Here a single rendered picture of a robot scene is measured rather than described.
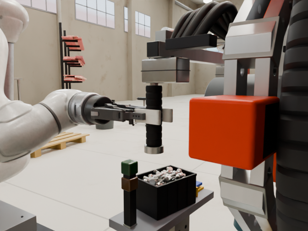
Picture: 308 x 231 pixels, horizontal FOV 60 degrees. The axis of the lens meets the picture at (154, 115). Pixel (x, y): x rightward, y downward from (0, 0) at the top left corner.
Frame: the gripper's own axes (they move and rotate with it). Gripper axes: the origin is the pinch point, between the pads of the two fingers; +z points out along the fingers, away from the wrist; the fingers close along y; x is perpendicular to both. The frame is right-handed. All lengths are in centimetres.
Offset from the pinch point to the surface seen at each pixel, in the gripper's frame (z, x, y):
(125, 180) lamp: -19.5, -22.6, -10.2
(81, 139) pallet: -291, -77, -185
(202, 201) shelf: -11, -39, -44
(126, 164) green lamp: -19.2, -17.5, -10.2
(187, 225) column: -15, -48, -38
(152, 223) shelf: -14.9, -37.9, -17.6
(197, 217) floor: -48, -83, -104
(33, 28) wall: -828, 183, -393
